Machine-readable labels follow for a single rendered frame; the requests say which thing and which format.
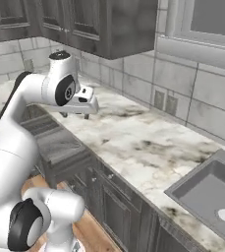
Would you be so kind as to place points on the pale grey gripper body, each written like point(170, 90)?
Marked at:
point(81, 107)

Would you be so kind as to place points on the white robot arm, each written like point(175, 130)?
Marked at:
point(15, 154)

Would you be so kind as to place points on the open dark grey drawer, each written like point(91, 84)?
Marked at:
point(60, 147)

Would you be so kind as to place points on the small silver drawer knob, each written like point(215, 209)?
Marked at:
point(110, 176)

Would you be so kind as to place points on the dark grey closed drawer front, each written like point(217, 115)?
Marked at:
point(123, 187)

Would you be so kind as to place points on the small silver door knob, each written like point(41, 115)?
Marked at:
point(93, 179)

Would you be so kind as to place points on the narrow dark lower cabinet door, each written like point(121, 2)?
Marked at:
point(89, 193)

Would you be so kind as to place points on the narrow dark cabinet door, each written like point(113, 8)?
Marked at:
point(89, 193)
point(53, 16)
point(84, 19)

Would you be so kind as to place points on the narrow dark upper cabinet door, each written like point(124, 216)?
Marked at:
point(84, 19)
point(53, 16)

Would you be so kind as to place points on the dark grey upper cabinet run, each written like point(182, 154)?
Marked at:
point(130, 26)

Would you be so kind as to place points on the dark grey lower cabinet door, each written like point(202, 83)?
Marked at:
point(117, 213)

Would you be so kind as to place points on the wide dark upper cabinet door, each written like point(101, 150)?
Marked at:
point(11, 14)

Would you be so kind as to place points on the grey kitchen sink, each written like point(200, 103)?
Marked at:
point(209, 193)

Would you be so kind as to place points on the dark grey sink base cabinet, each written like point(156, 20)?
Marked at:
point(174, 238)

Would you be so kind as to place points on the grey framed window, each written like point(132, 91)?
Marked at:
point(212, 23)

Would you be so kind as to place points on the grey wall outlet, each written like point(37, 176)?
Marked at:
point(159, 100)
point(28, 65)
point(172, 105)

